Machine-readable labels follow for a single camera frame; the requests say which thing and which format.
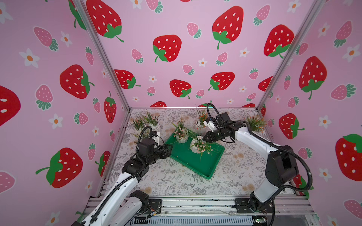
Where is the pink gypsophila pot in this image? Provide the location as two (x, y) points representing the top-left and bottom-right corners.
(173, 119), (189, 143)
(189, 132), (214, 159)

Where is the orange gypsophila pot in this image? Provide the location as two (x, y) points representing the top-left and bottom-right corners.
(196, 108), (208, 130)

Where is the green grass pot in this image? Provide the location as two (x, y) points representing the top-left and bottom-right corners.
(246, 116), (266, 133)

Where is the green gypsophila pot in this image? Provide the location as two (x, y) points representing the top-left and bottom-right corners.
(133, 129), (152, 140)

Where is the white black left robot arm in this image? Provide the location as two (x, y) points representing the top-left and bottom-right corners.
(73, 126), (172, 226)

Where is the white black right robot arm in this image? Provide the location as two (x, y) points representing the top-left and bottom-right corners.
(203, 112), (313, 212)

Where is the green plastic storage box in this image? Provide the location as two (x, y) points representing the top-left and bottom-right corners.
(166, 134), (225, 179)

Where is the gypsophila pot back left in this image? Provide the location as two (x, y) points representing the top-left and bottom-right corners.
(143, 111), (159, 131)

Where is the gypsophila pot far left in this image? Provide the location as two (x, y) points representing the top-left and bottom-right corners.
(132, 116), (146, 132)

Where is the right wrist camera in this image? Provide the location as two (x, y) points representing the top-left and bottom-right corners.
(203, 117), (219, 131)

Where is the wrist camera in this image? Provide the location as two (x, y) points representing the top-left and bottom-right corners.
(203, 117), (219, 131)
(151, 131), (160, 146)

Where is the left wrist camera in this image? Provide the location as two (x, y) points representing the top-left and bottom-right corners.
(151, 131), (160, 146)

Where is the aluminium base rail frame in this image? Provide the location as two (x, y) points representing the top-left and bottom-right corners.
(79, 193), (320, 226)

